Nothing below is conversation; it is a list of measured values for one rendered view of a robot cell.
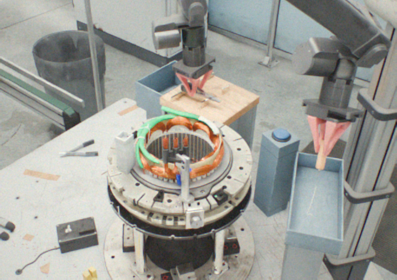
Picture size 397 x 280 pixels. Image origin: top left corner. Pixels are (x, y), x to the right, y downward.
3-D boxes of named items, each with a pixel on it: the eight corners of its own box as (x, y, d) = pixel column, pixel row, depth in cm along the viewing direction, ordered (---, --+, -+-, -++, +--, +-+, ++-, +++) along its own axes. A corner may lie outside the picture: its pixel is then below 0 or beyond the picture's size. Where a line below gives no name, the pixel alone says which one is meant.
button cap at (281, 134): (280, 142, 120) (280, 139, 119) (270, 133, 123) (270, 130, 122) (292, 137, 122) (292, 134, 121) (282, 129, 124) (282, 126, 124)
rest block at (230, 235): (219, 243, 121) (220, 230, 118) (215, 227, 125) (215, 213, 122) (236, 241, 122) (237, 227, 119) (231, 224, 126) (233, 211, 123)
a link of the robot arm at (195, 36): (207, 23, 113) (201, 13, 117) (179, 27, 111) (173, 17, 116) (207, 49, 117) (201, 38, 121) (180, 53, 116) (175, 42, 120)
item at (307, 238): (317, 322, 109) (343, 241, 92) (270, 312, 111) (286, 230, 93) (321, 240, 128) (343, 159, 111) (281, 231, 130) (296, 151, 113)
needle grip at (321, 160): (315, 168, 95) (321, 139, 94) (315, 166, 97) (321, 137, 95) (323, 170, 95) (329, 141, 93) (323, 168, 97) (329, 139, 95)
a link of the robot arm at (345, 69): (368, 49, 88) (347, 45, 93) (340, 45, 85) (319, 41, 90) (359, 86, 90) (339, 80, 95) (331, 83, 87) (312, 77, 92)
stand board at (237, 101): (159, 104, 131) (159, 97, 130) (204, 77, 143) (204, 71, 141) (216, 134, 121) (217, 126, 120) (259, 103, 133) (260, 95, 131)
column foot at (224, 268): (202, 276, 116) (202, 274, 115) (221, 260, 119) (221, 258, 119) (211, 283, 114) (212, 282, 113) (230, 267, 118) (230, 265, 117)
